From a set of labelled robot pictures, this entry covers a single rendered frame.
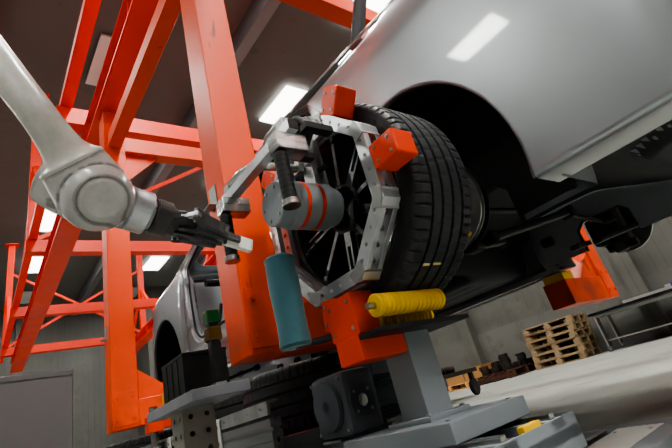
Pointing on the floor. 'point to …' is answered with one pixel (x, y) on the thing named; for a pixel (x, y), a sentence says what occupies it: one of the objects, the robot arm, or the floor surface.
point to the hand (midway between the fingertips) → (237, 242)
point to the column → (195, 427)
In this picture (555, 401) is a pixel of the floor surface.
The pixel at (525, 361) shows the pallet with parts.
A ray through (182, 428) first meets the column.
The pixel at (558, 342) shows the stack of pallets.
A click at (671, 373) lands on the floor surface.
